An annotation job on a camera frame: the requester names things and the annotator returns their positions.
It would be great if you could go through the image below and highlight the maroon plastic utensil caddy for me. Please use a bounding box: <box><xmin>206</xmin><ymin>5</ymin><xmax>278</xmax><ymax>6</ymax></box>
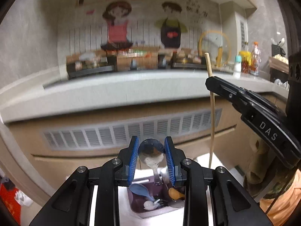
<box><xmin>127</xmin><ymin>176</ymin><xmax>185</xmax><ymax>219</ymax></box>

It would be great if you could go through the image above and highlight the black gas stove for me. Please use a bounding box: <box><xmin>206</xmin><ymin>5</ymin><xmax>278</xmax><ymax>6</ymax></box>
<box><xmin>66</xmin><ymin>50</ymin><xmax>207</xmax><ymax>79</ymax></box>

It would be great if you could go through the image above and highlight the white plastic spoon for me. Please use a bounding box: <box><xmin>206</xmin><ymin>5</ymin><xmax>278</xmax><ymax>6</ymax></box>
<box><xmin>143</xmin><ymin>200</ymin><xmax>160</xmax><ymax>211</ymax></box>

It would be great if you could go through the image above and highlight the blue plastic spoon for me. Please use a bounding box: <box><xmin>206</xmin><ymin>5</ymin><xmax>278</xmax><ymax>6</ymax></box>
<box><xmin>129</xmin><ymin>183</ymin><xmax>155</xmax><ymax>202</ymax></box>

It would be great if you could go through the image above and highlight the cartoon couple wall sticker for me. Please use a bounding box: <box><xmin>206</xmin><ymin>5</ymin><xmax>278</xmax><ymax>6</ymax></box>
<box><xmin>86</xmin><ymin>0</ymin><xmax>189</xmax><ymax>51</ymax></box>

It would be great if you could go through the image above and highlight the grey ventilation grille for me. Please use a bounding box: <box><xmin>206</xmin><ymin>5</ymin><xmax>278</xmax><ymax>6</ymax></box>
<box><xmin>43</xmin><ymin>109</ymin><xmax>211</xmax><ymax>150</ymax></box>

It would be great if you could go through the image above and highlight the glass pot lid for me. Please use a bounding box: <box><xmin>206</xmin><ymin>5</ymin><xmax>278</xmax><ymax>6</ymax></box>
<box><xmin>198</xmin><ymin>30</ymin><xmax>232</xmax><ymax>68</ymax></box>

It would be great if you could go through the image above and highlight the white textured table cloth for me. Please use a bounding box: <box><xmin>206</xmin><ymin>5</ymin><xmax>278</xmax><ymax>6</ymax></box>
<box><xmin>88</xmin><ymin>153</ymin><xmax>246</xmax><ymax>226</ymax></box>

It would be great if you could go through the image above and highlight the white teal shaker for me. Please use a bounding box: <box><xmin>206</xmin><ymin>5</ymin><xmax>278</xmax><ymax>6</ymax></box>
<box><xmin>233</xmin><ymin>55</ymin><xmax>242</xmax><ymax>78</ymax></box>

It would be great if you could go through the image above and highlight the orange plastic spoon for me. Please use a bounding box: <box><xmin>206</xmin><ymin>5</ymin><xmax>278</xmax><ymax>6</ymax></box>
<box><xmin>168</xmin><ymin>188</ymin><xmax>185</xmax><ymax>201</ymax></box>

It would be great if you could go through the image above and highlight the small steel spoon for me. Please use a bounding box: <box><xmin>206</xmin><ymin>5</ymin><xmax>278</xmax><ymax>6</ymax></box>
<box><xmin>138</xmin><ymin>138</ymin><xmax>165</xmax><ymax>186</ymax></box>

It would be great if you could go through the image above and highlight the yellow condiment bottle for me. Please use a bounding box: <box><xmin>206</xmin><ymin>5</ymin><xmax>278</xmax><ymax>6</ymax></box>
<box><xmin>239</xmin><ymin>50</ymin><xmax>252</xmax><ymax>73</ymax></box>

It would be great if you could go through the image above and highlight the wooden chopstick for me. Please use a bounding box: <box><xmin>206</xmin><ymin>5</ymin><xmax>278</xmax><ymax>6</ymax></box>
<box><xmin>204</xmin><ymin>53</ymin><xmax>215</xmax><ymax>168</ymax></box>

